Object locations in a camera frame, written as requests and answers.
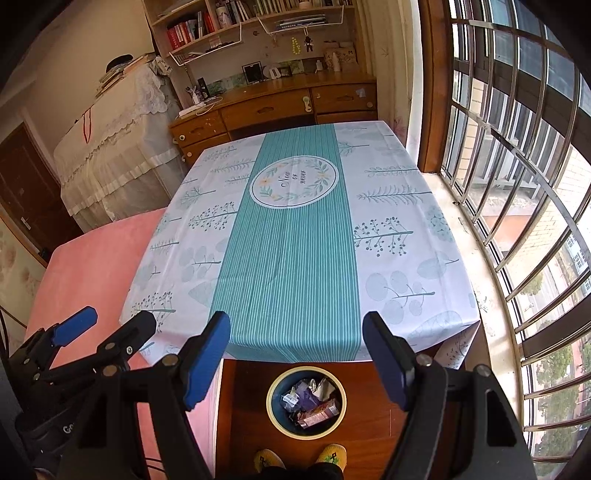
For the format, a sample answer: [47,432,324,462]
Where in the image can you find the white wire hanging shelf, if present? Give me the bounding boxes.
[168,4,356,70]

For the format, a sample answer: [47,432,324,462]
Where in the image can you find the teal leaf print tablecloth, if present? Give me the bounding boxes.
[119,120,481,370]

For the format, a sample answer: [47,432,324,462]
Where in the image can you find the brown wooden door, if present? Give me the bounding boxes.
[0,122,84,266]

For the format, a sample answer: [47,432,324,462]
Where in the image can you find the person's dark trousers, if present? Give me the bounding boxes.
[245,464,345,480]

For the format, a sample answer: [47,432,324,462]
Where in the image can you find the purple plastic bag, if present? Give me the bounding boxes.
[293,385,317,411]

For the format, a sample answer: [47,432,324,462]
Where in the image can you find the beige patterned box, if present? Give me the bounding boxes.
[323,41,357,70]

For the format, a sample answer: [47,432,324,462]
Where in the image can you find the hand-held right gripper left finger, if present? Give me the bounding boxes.
[55,311,232,480]

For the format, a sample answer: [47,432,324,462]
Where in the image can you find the beige curtain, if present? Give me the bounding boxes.
[355,0,423,153]

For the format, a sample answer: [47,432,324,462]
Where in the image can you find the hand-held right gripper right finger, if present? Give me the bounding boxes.
[362,311,539,480]

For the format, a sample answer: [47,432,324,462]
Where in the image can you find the white lace furniture cover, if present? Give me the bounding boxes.
[53,55,190,234]

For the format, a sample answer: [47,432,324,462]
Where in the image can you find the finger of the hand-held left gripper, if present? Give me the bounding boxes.
[8,306,99,384]
[34,311,158,385]

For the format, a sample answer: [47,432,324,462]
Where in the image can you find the wooden desk with drawers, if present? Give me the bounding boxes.
[168,74,378,169]

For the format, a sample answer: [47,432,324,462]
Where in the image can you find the window with metal grille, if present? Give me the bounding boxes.
[418,0,591,467]

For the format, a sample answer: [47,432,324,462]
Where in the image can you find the stack of books and papers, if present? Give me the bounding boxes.
[95,53,158,95]

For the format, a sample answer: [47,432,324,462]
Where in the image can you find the pink bed sheet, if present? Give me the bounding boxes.
[23,208,222,480]

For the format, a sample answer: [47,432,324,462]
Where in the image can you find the yellow slipper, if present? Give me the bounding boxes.
[254,449,284,472]
[316,444,347,467]

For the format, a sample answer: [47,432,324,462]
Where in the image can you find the wooden bookshelf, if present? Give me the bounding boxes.
[143,0,370,84]

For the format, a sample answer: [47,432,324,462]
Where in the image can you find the row of books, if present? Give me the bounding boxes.
[166,0,352,51]

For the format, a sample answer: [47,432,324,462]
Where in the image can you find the blue round trash bin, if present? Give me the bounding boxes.
[266,367,348,438]

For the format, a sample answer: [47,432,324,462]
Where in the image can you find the red pink snack box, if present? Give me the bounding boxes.
[297,400,341,428]

